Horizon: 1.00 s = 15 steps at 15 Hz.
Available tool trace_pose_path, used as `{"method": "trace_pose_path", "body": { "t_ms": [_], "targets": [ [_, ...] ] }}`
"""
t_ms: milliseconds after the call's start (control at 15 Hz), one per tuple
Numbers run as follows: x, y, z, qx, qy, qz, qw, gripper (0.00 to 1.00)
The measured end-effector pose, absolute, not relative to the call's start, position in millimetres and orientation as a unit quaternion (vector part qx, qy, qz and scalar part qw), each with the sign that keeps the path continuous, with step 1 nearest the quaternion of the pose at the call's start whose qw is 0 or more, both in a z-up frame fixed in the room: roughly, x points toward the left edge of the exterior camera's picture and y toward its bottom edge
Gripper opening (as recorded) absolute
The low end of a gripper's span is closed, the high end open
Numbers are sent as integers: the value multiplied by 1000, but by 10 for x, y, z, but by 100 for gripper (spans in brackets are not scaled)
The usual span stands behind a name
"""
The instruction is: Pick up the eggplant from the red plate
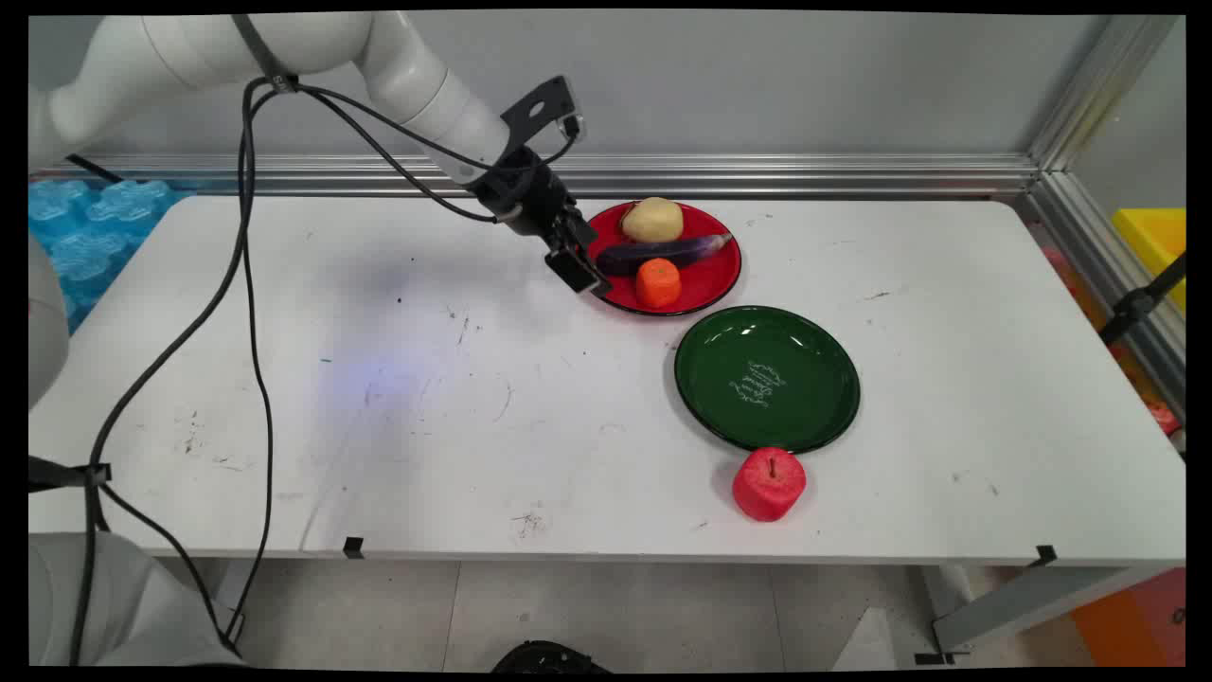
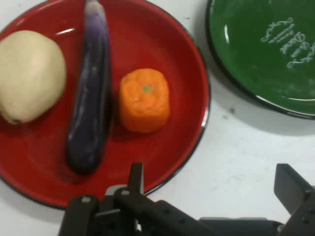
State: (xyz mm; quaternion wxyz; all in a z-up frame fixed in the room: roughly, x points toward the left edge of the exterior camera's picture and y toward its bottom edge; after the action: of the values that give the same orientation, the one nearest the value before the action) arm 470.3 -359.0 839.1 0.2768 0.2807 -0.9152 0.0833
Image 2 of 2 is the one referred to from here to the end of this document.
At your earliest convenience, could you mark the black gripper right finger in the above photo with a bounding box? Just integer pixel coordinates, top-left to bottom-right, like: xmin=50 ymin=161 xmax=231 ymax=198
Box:
xmin=274 ymin=163 xmax=315 ymax=236

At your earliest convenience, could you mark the long purple eggplant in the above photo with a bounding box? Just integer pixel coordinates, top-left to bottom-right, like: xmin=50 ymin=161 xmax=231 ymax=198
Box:
xmin=66 ymin=0 xmax=112 ymax=175

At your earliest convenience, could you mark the red enamel plate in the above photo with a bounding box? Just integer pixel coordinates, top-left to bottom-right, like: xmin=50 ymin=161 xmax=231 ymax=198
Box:
xmin=0 ymin=0 xmax=211 ymax=210

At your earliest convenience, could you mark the pale cream toy potato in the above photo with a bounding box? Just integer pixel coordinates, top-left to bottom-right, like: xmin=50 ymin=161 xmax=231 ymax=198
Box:
xmin=0 ymin=30 xmax=67 ymax=124

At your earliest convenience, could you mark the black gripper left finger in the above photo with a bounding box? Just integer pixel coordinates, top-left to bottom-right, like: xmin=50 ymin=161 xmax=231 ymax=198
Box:
xmin=58 ymin=162 xmax=215 ymax=236

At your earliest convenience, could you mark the green enamel plate with lettering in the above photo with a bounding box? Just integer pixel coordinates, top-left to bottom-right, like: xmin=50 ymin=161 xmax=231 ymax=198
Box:
xmin=205 ymin=0 xmax=315 ymax=120

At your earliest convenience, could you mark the orange toy mandarin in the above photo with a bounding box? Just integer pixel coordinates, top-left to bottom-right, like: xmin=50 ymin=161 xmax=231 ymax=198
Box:
xmin=118 ymin=68 xmax=171 ymax=134

